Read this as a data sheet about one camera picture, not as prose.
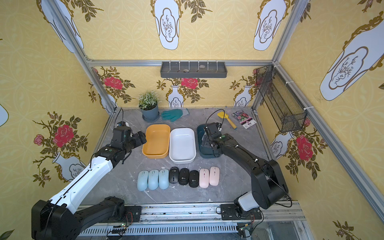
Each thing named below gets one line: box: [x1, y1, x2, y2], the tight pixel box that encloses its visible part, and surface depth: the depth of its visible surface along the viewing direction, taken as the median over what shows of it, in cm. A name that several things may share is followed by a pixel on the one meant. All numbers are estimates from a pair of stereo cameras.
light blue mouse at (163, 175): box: [158, 168, 170, 190], surface depth 85 cm
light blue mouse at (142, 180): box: [137, 170, 149, 192], surface depth 85 cm
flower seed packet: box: [231, 110, 257, 129], surface depth 116 cm
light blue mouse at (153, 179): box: [148, 169, 160, 191], surface depth 85 cm
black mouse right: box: [189, 169, 199, 188], surface depth 85 cm
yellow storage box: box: [142, 124, 171, 159], surface depth 99 cm
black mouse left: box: [168, 166, 180, 184], surface depth 86 cm
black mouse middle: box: [178, 167, 190, 185], surface depth 85 cm
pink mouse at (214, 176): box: [209, 166, 220, 187], surface depth 86 cm
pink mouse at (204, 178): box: [199, 168, 210, 189], surface depth 86 cm
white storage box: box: [169, 127, 197, 164], surface depth 100 cm
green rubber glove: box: [161, 108, 190, 122], surface depth 119 cm
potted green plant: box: [138, 90, 161, 121], surface depth 106 cm
